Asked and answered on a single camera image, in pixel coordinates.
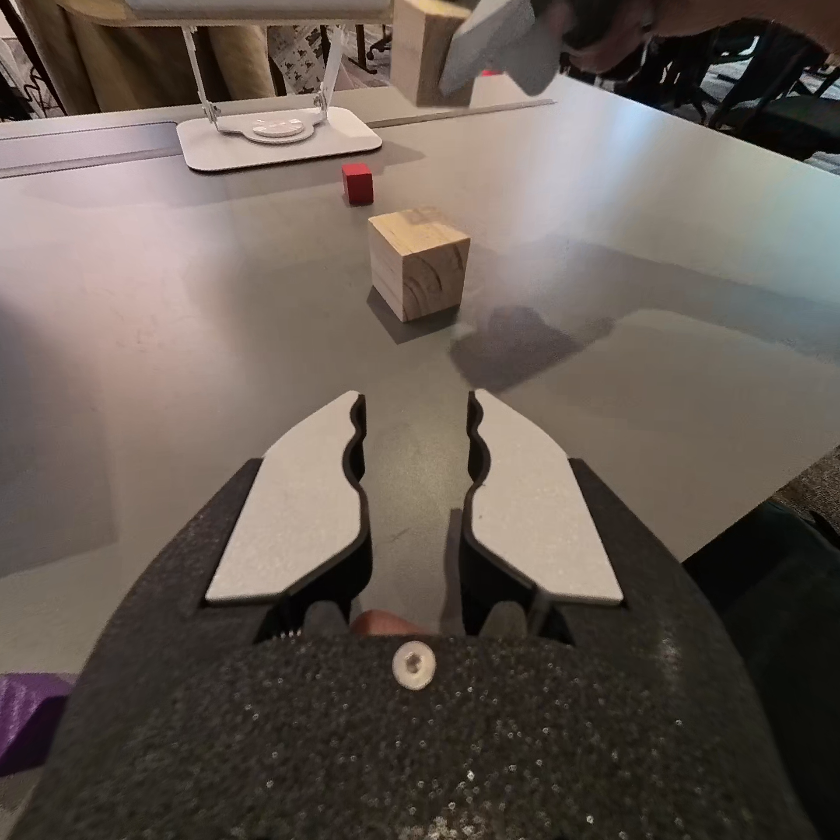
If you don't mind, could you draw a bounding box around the white patterned cloth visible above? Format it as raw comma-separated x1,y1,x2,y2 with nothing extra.
266,25,362,89

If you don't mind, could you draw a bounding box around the small purple cube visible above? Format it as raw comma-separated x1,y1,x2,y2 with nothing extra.
0,672,76,778

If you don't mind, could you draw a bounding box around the smaller straight-grained wooden cube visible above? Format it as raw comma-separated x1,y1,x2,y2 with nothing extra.
390,0,475,107

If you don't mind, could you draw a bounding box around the beige cloth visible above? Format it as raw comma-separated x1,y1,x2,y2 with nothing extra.
20,0,277,119

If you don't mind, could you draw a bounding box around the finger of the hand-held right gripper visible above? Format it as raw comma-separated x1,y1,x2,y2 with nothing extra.
486,26,565,96
438,0,539,96

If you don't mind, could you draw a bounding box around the large ring-grained wooden cube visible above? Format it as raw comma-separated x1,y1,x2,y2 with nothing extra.
367,207,471,323

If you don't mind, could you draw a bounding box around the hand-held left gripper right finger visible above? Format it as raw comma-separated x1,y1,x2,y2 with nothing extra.
459,388,624,634

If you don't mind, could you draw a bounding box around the white document stand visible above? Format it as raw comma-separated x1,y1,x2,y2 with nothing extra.
125,0,383,173

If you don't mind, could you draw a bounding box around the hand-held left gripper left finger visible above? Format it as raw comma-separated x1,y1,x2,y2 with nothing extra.
205,390,374,631

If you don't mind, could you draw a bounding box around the person's right hand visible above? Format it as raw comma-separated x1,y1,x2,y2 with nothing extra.
567,13,697,74

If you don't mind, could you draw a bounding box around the person's right forearm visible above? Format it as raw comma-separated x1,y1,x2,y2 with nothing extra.
650,0,840,53

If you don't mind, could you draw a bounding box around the plywood board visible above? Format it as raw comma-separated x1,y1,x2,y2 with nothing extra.
56,0,395,27

